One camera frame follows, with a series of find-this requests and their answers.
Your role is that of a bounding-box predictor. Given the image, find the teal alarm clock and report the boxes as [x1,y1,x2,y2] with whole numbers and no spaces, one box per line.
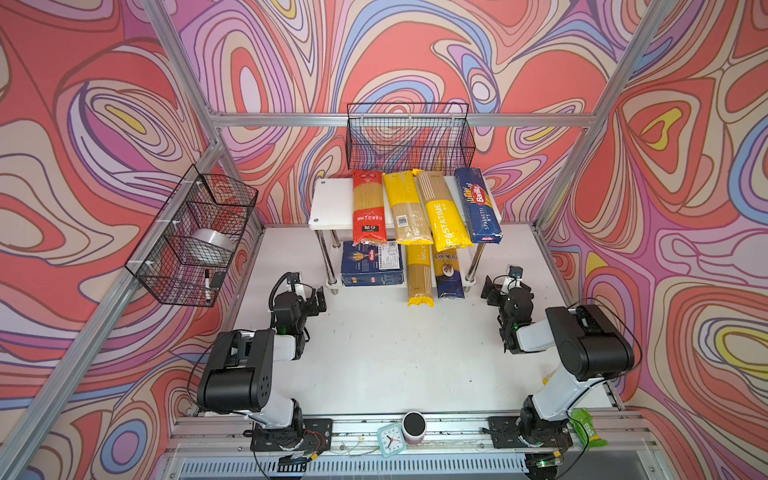
[377,423,407,458]

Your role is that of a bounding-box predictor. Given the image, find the white two-tier shelf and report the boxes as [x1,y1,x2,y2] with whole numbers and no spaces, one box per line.
[308,176,487,295]

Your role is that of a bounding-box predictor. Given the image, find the black wire basket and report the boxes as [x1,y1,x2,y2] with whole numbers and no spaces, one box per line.
[346,100,476,175]
[125,166,258,308]

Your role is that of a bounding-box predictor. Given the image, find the silver tape roll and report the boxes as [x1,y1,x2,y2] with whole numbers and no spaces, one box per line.
[192,228,235,251]

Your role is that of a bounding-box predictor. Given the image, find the black wire basket rear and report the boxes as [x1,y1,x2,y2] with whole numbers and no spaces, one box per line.
[346,100,476,175]

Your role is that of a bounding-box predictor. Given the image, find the dark blue Barilla pasta box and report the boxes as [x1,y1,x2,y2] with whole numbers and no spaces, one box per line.
[341,240,405,287]

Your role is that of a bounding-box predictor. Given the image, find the black wire basket left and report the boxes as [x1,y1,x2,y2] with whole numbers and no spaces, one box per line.
[125,166,258,308]

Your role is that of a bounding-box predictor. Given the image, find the black round speaker can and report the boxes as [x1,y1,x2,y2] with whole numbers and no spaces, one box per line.
[401,411,427,445]

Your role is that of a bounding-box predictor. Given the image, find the blue Barilla spaghetti pack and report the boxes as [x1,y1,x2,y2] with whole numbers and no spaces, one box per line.
[454,167,503,244]

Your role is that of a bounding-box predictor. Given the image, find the yellow Pastatime spaghetti pack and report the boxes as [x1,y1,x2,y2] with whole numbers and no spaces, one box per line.
[414,170,472,252]
[406,245,434,307]

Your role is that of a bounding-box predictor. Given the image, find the black marker pen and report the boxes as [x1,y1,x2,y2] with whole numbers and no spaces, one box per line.
[203,269,212,304]

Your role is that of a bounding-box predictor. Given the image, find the clear blue spaghetti pack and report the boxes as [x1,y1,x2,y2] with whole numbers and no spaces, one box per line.
[433,249,464,299]

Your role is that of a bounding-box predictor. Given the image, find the green snack packet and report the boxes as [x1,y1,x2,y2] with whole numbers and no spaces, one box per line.
[568,408,608,450]

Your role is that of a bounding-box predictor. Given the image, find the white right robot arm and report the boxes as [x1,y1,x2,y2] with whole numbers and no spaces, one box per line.
[481,275,635,448]

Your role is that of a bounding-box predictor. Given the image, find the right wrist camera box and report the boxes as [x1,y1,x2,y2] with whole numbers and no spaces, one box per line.
[507,265,523,280]

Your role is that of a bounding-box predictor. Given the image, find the red spaghetti pack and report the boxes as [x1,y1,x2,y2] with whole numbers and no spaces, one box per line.
[353,170,387,244]

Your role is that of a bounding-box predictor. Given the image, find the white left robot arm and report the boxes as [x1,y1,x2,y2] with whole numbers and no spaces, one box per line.
[195,288,327,437]

